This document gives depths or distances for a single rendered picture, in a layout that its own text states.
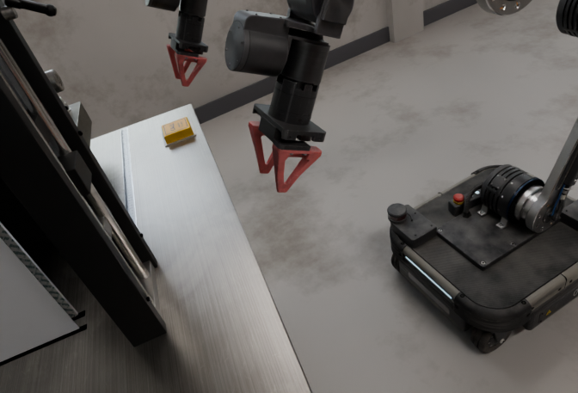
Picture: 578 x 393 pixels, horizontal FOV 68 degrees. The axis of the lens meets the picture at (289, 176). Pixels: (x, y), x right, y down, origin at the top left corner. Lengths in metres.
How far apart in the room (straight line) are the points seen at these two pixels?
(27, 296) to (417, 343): 1.25
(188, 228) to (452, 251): 0.99
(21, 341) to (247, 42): 0.55
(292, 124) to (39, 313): 0.46
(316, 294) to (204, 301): 1.13
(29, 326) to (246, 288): 0.32
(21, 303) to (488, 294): 1.21
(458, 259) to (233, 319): 1.02
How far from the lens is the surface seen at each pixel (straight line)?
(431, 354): 1.62
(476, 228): 1.62
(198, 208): 0.87
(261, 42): 0.52
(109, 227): 0.67
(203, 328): 0.67
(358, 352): 1.63
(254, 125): 0.61
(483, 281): 1.50
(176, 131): 1.11
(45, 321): 0.76
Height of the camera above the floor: 1.41
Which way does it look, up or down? 36 degrees down
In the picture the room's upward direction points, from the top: 15 degrees counter-clockwise
